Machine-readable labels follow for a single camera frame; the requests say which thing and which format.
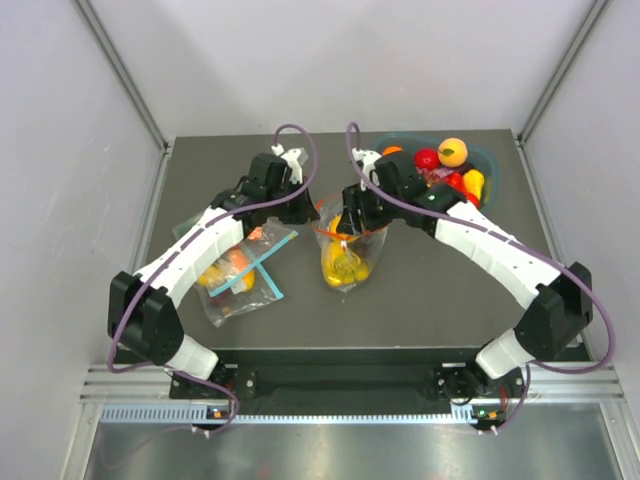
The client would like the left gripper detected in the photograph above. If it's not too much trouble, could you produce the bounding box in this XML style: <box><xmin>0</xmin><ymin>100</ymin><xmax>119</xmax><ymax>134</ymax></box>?
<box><xmin>265</xmin><ymin>176</ymin><xmax>319</xmax><ymax>225</ymax></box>

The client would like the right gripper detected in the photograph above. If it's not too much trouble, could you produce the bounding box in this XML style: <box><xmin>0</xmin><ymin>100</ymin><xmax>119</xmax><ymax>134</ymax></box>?
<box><xmin>340</xmin><ymin>177</ymin><xmax>405</xmax><ymax>236</ymax></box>

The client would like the red zip bag with fruit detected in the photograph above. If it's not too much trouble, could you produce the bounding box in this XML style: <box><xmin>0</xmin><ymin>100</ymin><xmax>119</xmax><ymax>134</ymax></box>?
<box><xmin>312</xmin><ymin>193</ymin><xmax>388</xmax><ymax>293</ymax></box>

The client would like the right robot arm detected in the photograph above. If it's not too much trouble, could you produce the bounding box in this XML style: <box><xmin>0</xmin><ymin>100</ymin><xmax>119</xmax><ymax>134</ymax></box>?
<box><xmin>338</xmin><ymin>148</ymin><xmax>593</xmax><ymax>396</ymax></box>

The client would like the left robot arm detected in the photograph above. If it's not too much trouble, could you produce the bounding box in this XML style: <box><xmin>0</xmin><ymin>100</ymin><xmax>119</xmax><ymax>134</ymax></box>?
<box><xmin>107</xmin><ymin>145</ymin><xmax>318</xmax><ymax>397</ymax></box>

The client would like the upper blue zip bag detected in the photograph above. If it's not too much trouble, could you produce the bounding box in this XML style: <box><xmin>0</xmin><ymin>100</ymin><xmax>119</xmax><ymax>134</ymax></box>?
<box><xmin>172</xmin><ymin>207</ymin><xmax>299</xmax><ymax>274</ymax></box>

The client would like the blue zip bag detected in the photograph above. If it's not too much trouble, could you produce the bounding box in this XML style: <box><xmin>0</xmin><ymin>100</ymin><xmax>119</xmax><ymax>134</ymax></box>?
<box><xmin>172</xmin><ymin>207</ymin><xmax>299</xmax><ymax>274</ymax></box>
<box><xmin>195</xmin><ymin>263</ymin><xmax>284</xmax><ymax>327</ymax></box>

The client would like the fake orange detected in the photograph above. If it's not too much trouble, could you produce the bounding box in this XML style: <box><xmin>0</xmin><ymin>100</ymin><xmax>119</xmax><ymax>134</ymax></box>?
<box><xmin>382</xmin><ymin>145</ymin><xmax>403</xmax><ymax>156</ymax></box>

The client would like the fake grape bunch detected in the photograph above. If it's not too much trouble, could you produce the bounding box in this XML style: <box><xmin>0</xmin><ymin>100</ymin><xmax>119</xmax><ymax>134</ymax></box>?
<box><xmin>419</xmin><ymin>167</ymin><xmax>453</xmax><ymax>187</ymax></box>

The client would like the fake red apple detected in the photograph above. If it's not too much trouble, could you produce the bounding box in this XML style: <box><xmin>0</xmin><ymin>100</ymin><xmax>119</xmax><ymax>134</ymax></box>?
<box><xmin>413</xmin><ymin>148</ymin><xmax>441</xmax><ymax>171</ymax></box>

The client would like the lower blue zip bag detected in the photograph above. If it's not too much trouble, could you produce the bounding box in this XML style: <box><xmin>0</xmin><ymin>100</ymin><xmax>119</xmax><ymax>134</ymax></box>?
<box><xmin>195</xmin><ymin>263</ymin><xmax>284</xmax><ymax>327</ymax></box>

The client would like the fake red pepper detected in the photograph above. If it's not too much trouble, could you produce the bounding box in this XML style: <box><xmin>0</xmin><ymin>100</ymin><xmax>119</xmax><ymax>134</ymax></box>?
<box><xmin>444</xmin><ymin>172</ymin><xmax>466</xmax><ymax>192</ymax></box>

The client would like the fake red tomato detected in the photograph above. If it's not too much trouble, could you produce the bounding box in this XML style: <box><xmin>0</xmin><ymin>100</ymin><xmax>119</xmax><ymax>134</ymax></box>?
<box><xmin>465</xmin><ymin>192</ymin><xmax>480</xmax><ymax>209</ymax></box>

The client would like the fake peach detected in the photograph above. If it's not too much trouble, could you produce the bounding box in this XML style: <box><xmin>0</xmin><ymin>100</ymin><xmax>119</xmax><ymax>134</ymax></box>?
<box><xmin>437</xmin><ymin>138</ymin><xmax>468</xmax><ymax>168</ymax></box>

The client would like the teal plastic fruit basket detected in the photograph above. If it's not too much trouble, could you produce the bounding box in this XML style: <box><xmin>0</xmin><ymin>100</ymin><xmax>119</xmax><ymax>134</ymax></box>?
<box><xmin>373</xmin><ymin>132</ymin><xmax>500</xmax><ymax>213</ymax></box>

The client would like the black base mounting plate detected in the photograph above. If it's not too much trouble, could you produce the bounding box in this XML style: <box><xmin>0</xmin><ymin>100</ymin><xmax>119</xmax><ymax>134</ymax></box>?
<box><xmin>112</xmin><ymin>347</ymin><xmax>531</xmax><ymax>401</ymax></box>

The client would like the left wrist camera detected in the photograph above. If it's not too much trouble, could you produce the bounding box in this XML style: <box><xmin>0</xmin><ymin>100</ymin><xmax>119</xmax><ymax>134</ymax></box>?
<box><xmin>271</xmin><ymin>144</ymin><xmax>308</xmax><ymax>184</ymax></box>

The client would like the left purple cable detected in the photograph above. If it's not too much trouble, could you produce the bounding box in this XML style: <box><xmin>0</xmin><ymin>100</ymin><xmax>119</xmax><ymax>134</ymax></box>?
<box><xmin>97</xmin><ymin>123</ymin><xmax>320</xmax><ymax>469</ymax></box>

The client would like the grey slotted cable duct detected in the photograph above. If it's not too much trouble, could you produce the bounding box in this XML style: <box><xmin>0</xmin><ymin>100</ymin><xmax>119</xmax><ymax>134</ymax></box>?
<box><xmin>99</xmin><ymin>401</ymin><xmax>498</xmax><ymax>425</ymax></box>

